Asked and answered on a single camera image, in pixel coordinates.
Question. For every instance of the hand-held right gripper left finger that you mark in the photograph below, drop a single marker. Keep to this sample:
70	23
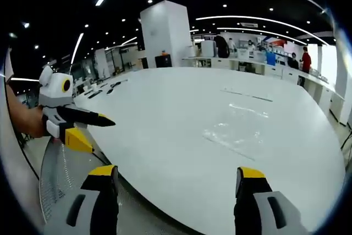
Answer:
93	207

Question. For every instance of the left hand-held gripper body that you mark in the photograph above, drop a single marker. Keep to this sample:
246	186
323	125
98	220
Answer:
53	86

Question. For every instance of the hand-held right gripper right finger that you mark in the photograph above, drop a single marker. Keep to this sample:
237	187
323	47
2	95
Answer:
264	210

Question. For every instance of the clear food packaging bag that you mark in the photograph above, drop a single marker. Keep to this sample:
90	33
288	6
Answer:
248	109
233	140

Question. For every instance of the black flat object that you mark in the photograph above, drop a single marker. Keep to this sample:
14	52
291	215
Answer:
110	91
93	95

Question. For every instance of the grey perforated metal panel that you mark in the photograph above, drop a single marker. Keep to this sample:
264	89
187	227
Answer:
63	180

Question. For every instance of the black box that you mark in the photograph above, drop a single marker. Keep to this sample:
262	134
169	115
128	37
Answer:
163	61

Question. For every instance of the white square pillar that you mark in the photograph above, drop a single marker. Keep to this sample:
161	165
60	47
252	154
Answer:
165	37

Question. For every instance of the blue box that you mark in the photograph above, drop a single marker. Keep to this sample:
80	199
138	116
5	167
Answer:
270	58

